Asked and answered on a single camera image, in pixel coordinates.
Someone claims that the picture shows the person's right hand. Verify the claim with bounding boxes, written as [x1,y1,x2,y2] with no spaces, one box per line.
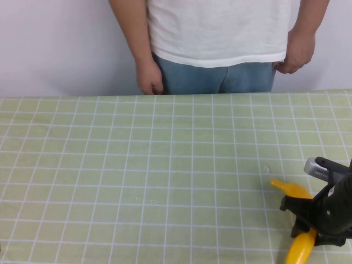
[136,58,165,96]

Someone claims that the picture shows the blue jeans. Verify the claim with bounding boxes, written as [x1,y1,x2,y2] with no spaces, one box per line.
[151,52,277,95]

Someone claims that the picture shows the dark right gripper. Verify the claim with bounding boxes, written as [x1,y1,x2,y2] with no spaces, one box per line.
[279,175,348,248]

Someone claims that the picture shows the person's right forearm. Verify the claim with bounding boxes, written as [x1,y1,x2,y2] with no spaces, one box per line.
[108,0,152,63]

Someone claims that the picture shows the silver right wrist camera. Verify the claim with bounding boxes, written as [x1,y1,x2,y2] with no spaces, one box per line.
[303,156,352,193]

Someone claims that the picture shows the yellow plastic banana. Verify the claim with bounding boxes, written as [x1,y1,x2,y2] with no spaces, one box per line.
[270,179,318,264]

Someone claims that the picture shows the white t-shirt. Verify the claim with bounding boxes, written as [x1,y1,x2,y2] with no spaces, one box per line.
[146,0,300,69]

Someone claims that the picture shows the green checked tablecloth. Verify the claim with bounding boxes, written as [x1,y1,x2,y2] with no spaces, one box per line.
[0,89,352,264]

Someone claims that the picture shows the person's left forearm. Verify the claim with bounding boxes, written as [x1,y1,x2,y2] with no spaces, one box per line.
[288,0,331,36]

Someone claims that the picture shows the person's left hand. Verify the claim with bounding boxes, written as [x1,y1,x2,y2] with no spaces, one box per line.
[276,28,316,75]

